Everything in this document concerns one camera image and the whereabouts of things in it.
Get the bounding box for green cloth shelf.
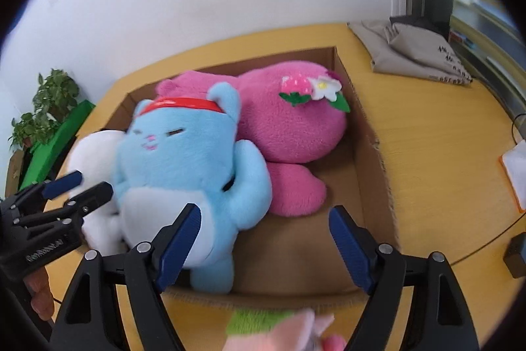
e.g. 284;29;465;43
19;100;94;190

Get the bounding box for pink pig plush toy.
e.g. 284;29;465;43
223;308;347;351

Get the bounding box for person left hand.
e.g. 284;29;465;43
24;267;54;321

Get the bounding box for white paper card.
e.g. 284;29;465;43
500;140;526;212

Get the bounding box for white panda plush toy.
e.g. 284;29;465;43
66;129;133;257

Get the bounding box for pink bear plush toy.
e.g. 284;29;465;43
156;61;350;217

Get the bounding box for grey canvas bag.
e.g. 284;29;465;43
348;20;472;86

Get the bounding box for black power adapter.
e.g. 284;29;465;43
503;232;526;279

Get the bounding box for green potted plant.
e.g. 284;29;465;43
8;68;80;150

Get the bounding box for brown cardboard box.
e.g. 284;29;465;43
106;47;398;308

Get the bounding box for light blue cat plush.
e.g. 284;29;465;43
111;82;272;294

